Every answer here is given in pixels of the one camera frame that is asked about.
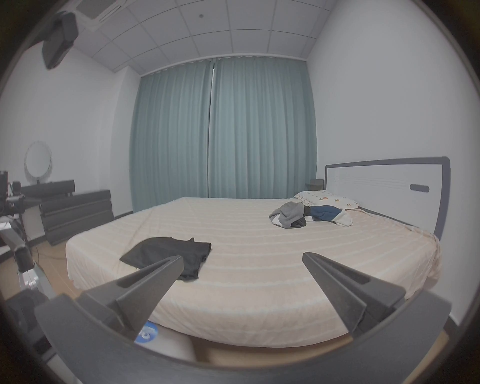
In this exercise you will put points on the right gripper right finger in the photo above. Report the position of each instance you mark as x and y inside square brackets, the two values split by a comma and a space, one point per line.
[348, 296]

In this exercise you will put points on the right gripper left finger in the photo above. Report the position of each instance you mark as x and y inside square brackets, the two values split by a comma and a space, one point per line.
[142, 296]

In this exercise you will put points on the black T-shirt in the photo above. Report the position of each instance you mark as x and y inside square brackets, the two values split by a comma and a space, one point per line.
[168, 251]

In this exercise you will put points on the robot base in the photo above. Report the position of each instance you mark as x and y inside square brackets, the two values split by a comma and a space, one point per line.
[168, 345]

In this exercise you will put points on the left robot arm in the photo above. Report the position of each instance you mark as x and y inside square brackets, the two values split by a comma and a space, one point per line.
[22, 258]

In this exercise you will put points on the bed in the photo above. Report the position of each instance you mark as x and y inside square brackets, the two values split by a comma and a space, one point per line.
[262, 255]

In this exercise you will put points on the white knitted garment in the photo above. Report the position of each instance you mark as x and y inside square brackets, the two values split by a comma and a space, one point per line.
[345, 219]

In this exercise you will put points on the dark blue garment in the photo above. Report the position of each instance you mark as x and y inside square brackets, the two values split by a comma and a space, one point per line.
[324, 213]

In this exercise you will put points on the black garment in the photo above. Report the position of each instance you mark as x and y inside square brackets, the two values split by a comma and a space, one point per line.
[302, 223]

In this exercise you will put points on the white printed pillow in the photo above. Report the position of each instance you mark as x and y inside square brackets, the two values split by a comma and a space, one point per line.
[326, 198]

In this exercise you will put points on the grey garment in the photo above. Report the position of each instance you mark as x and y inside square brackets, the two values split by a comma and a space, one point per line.
[288, 213]

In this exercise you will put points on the black chest of drawers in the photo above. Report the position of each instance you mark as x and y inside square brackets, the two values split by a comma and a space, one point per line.
[75, 217]

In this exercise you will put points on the grey bedside table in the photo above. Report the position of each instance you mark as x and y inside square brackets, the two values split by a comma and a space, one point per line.
[315, 184]

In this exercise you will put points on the round white mirror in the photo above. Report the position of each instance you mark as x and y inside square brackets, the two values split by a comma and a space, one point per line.
[38, 161]

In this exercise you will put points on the white ceiling air conditioner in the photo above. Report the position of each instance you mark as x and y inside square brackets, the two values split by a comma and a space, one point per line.
[101, 11]

